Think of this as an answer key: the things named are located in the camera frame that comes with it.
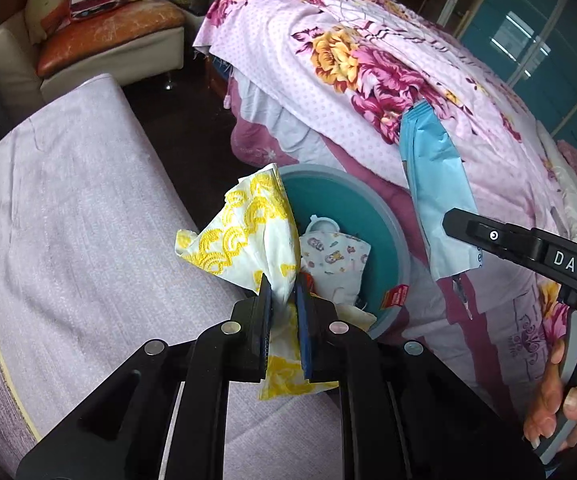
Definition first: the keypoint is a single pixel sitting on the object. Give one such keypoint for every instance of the teal cabinet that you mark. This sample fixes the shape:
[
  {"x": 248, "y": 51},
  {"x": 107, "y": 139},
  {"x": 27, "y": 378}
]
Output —
[{"x": 543, "y": 35}]

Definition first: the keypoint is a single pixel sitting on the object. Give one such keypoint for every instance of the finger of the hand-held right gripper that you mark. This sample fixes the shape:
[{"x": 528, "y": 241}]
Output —
[{"x": 518, "y": 245}]

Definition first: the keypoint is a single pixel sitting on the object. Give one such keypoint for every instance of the person's right hand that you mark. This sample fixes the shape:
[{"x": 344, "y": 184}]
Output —
[{"x": 543, "y": 400}]

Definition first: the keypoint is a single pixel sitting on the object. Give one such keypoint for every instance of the orange seat cushion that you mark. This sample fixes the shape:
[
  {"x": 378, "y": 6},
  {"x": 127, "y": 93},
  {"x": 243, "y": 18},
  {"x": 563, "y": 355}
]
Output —
[{"x": 118, "y": 25}]

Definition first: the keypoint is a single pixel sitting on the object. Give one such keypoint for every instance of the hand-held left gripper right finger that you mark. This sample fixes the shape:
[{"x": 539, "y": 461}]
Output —
[{"x": 304, "y": 325}]

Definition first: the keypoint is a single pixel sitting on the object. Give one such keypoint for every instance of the teal round bin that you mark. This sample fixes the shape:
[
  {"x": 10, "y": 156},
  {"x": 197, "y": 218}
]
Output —
[{"x": 363, "y": 200}]

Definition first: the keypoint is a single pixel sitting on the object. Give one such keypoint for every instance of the brown wooden bed frame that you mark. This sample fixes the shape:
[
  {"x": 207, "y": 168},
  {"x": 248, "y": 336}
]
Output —
[{"x": 216, "y": 75}]

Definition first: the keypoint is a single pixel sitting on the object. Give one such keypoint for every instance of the pink floral bedsheet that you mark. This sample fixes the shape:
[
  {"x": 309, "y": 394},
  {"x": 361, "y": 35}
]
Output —
[{"x": 368, "y": 60}]

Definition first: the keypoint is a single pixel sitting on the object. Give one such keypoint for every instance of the mauve pink quilt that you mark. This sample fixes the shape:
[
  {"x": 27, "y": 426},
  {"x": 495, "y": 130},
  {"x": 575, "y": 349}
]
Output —
[{"x": 253, "y": 145}]

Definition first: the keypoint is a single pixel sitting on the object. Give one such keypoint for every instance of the yellow white wrapper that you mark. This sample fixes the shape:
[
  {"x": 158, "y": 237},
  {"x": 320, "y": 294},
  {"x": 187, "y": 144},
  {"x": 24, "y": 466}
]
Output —
[{"x": 248, "y": 225}]

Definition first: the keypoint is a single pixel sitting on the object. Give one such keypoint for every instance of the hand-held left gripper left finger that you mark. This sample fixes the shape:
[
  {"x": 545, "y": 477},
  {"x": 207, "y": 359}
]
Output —
[{"x": 266, "y": 320}]

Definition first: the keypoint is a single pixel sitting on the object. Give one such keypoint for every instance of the cartoon print face mask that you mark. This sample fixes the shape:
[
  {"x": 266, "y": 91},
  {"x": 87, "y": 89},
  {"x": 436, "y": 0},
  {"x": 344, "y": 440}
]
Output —
[{"x": 333, "y": 260}]

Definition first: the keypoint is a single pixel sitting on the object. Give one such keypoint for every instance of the cream sofa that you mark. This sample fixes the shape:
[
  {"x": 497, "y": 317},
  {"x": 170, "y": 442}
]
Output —
[{"x": 8, "y": 50}]

